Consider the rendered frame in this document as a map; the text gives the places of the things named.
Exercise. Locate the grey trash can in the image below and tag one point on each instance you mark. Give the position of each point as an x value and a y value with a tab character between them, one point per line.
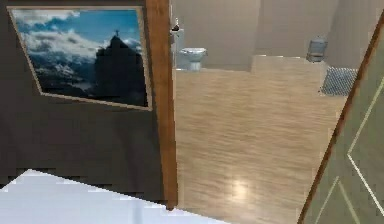
316	50

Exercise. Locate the white toilet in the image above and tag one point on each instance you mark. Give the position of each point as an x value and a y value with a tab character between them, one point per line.
193	55

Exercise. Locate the grey mesh basket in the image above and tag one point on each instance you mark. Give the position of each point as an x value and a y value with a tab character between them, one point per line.
339	81

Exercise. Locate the framed mountain and sky picture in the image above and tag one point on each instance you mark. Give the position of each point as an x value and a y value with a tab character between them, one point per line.
83	53

